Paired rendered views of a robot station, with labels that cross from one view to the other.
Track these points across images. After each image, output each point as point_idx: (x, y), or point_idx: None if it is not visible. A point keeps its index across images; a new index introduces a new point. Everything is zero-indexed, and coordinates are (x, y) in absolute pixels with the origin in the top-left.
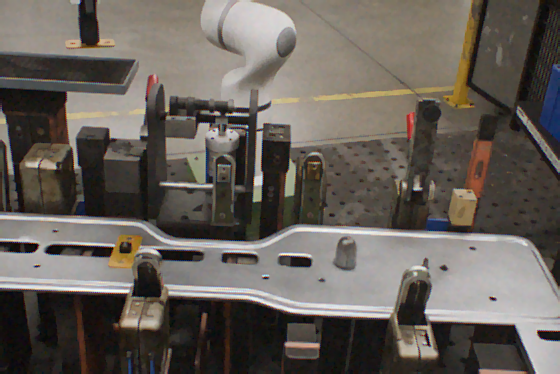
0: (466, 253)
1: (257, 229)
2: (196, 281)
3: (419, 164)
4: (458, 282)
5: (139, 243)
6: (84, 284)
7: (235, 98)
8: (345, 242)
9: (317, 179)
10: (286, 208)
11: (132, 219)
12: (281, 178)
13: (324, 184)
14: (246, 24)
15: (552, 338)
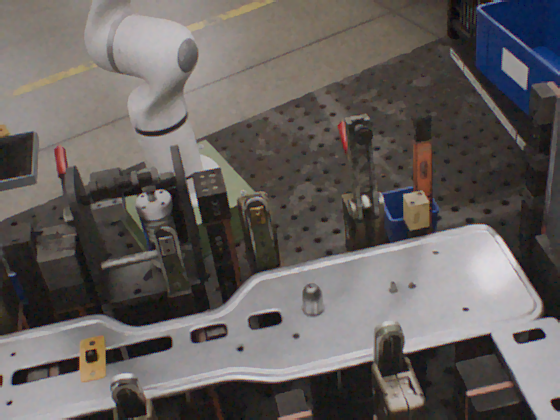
0: (430, 260)
1: (209, 248)
2: (174, 374)
3: (363, 181)
4: (429, 299)
5: (103, 345)
6: (64, 410)
7: (148, 123)
8: (310, 292)
9: (264, 222)
10: (234, 219)
11: (87, 317)
12: (226, 226)
13: (272, 224)
14: (139, 48)
15: None
